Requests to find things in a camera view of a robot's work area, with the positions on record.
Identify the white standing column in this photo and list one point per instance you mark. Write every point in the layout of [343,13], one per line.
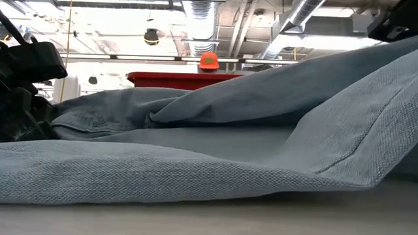
[67,88]

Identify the small black round fixture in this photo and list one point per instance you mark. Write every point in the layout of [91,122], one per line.
[93,80]

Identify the plain light blue garment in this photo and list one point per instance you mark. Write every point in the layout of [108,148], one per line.
[228,147]

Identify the silver corrugated air duct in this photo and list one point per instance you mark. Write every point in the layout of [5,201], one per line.
[200,29]

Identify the red plastic laundry bin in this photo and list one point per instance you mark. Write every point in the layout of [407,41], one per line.
[176,80]

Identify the silver spiral air duct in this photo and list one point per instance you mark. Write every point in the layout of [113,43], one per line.
[294,23]

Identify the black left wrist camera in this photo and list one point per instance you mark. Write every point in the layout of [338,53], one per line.
[36,62]

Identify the long ceiling light bar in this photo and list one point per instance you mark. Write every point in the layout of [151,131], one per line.
[196,59]

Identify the black ceiling dome camera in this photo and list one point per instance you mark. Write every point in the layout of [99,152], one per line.
[151,36]

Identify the orange cap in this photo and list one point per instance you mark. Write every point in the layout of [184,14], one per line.
[209,61]

